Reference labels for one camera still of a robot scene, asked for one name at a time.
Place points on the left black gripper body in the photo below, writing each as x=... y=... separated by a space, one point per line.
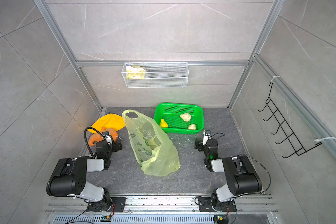
x=115 y=148

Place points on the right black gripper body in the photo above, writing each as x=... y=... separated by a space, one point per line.
x=201 y=145

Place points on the pale pear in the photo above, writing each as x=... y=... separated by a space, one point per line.
x=192 y=127
x=185 y=117

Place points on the yellow-green plastic bag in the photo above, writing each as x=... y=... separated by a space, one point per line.
x=152 y=148

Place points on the yellow pear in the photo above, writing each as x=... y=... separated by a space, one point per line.
x=164 y=124

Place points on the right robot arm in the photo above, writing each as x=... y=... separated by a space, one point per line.
x=241 y=177

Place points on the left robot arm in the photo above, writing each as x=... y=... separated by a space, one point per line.
x=69 y=177

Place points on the orange plush toy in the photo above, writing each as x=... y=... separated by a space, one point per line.
x=97 y=137

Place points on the yellow bucket hat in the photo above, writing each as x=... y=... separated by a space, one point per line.
x=110 y=122

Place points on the yellow packet in basket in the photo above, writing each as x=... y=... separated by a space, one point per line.
x=135 y=72

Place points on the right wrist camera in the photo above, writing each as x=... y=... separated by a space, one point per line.
x=206 y=136

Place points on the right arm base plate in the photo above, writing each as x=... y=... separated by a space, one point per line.
x=211 y=204

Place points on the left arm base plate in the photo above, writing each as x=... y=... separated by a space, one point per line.
x=115 y=204

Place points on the white wire wall basket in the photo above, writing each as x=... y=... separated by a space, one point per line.
x=159 y=75

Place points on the metal mounting rail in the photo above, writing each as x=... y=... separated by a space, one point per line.
x=163 y=209

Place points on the black wall hook rack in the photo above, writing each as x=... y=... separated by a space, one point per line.
x=284 y=127

